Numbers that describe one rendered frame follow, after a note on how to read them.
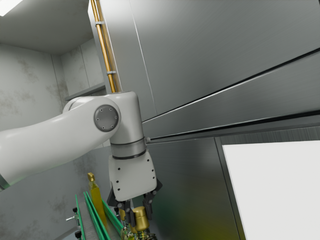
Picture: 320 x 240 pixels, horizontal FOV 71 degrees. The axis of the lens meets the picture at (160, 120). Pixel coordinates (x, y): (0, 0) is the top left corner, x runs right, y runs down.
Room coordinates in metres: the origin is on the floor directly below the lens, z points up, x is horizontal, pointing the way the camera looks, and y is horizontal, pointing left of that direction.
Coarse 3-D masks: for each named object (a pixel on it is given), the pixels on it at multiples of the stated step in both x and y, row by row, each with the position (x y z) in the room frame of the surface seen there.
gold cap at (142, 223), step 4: (136, 208) 0.55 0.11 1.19; (140, 208) 0.54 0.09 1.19; (144, 208) 0.53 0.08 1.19; (136, 212) 0.52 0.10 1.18; (140, 212) 0.52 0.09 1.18; (144, 212) 0.53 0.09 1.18; (136, 216) 0.52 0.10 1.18; (140, 216) 0.52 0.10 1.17; (144, 216) 0.53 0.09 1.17; (136, 220) 0.52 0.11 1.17; (140, 220) 0.52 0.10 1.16; (144, 220) 0.52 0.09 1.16; (148, 220) 0.54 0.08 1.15; (136, 224) 0.52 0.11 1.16; (140, 224) 0.52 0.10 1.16; (144, 224) 0.52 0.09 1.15; (148, 224) 0.53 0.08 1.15; (136, 228) 0.52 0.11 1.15; (140, 228) 0.52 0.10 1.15; (144, 228) 0.52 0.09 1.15
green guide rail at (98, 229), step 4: (84, 192) 2.07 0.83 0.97; (84, 196) 2.04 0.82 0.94; (88, 204) 1.61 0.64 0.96; (88, 208) 1.76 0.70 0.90; (92, 212) 1.39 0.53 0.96; (92, 216) 1.36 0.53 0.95; (96, 220) 1.22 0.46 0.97; (96, 224) 1.16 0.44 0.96; (96, 228) 1.27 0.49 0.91; (100, 232) 1.04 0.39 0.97; (100, 236) 1.02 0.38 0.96
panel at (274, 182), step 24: (240, 144) 0.35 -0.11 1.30; (264, 144) 0.31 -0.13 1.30; (288, 144) 0.28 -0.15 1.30; (312, 144) 0.25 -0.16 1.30; (240, 168) 0.36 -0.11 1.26; (264, 168) 0.32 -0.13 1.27; (288, 168) 0.28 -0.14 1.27; (312, 168) 0.26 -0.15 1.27; (240, 192) 0.38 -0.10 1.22; (264, 192) 0.33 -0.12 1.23; (288, 192) 0.29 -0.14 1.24; (312, 192) 0.26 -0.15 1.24; (264, 216) 0.34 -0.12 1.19; (288, 216) 0.30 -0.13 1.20; (312, 216) 0.27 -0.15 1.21
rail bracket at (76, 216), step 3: (75, 210) 1.40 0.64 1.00; (75, 213) 1.41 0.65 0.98; (75, 216) 1.40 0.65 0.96; (78, 216) 1.41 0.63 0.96; (69, 219) 1.39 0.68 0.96; (72, 219) 1.40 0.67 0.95; (75, 219) 1.40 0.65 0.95; (78, 219) 1.41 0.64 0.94; (78, 222) 1.41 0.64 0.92; (78, 225) 1.41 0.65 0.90; (78, 228) 1.40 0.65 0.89
